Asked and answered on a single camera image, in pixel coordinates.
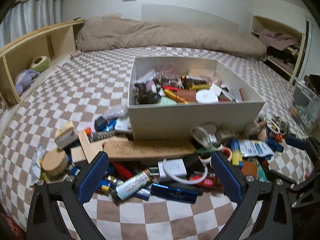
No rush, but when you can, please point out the silver foil packet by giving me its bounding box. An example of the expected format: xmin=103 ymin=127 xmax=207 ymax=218
xmin=31 ymin=144 xmax=46 ymax=188

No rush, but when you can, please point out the engraved wooden board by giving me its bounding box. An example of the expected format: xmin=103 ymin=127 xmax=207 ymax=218
xmin=103 ymin=140 xmax=197 ymax=160

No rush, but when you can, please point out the light wooden plank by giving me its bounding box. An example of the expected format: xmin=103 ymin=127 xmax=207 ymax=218
xmin=70 ymin=131 xmax=105 ymax=165

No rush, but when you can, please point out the small black cube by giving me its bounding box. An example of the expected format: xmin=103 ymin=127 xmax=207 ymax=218
xmin=95 ymin=116 xmax=109 ymax=131

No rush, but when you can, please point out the green round plush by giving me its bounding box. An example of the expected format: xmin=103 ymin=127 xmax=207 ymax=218
xmin=29 ymin=56 xmax=52 ymax=73

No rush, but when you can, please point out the white charger with cable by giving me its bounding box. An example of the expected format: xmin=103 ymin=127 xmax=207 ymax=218
xmin=157 ymin=158 xmax=209 ymax=184

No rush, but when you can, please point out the grey curtain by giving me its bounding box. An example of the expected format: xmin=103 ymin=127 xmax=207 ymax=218
xmin=0 ymin=0 xmax=63 ymax=48

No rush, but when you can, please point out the white cardboard box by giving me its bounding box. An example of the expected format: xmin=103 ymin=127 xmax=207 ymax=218
xmin=127 ymin=57 xmax=266 ymax=142

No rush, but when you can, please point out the clear plastic storage bin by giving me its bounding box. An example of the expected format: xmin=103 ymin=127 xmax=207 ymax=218
xmin=291 ymin=76 xmax=320 ymax=133

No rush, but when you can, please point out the white blue printed sachet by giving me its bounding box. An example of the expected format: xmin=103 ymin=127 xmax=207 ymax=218
xmin=230 ymin=140 xmax=274 ymax=159

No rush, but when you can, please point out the yellow tube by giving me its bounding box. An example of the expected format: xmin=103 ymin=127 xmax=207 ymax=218
xmin=190 ymin=84 xmax=212 ymax=91

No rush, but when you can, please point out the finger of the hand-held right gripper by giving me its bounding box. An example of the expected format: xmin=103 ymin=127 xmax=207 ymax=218
xmin=268 ymin=169 xmax=300 ymax=191
xmin=285 ymin=135 xmax=310 ymax=153

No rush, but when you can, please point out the wooden bedside shelf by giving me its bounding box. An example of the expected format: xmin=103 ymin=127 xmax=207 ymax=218
xmin=0 ymin=19 xmax=85 ymax=140

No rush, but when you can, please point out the white bangle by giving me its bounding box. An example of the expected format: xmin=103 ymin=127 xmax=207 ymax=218
xmin=266 ymin=121 xmax=282 ymax=135

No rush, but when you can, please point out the pink clothes pile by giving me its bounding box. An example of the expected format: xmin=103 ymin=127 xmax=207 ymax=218
xmin=259 ymin=29 xmax=301 ymax=51

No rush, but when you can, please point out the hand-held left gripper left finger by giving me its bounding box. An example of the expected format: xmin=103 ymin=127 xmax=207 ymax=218
xmin=27 ymin=151 xmax=110 ymax=240

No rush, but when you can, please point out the white round device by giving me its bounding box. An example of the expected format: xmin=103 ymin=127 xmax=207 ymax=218
xmin=196 ymin=89 xmax=219 ymax=103

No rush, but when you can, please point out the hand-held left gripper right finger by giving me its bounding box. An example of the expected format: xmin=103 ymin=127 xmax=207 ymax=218
xmin=211 ymin=151 xmax=294 ymax=240

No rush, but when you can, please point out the beige duvet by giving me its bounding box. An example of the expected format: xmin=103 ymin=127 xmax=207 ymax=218
xmin=75 ymin=16 xmax=267 ymax=61

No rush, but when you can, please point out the blue metallic tube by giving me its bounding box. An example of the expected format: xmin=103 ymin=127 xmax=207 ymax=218
xmin=151 ymin=183 xmax=199 ymax=204

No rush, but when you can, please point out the round cork lid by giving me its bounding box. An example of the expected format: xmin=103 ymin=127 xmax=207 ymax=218
xmin=41 ymin=148 xmax=70 ymax=178

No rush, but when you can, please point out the brown leather case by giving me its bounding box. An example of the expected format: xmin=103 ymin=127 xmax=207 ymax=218
xmin=175 ymin=89 xmax=198 ymax=103

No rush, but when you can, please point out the red strap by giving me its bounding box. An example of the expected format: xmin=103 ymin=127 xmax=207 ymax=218
xmin=111 ymin=161 xmax=134 ymax=181

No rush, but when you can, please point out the white cube adapter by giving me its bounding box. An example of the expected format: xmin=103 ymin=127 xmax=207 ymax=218
xmin=209 ymin=84 xmax=223 ymax=96

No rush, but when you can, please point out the dark crochet piece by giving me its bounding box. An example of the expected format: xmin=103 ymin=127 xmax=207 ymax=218
xmin=134 ymin=82 xmax=163 ymax=105

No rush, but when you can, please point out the mint green round case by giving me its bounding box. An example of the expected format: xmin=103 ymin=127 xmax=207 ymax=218
xmin=156 ymin=97 xmax=178 ymax=106

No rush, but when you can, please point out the red white tape roll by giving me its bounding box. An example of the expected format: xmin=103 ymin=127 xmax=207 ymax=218
xmin=220 ymin=147 xmax=234 ymax=161

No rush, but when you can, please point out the purple plush toy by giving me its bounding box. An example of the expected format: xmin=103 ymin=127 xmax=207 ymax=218
xmin=14 ymin=69 xmax=40 ymax=96

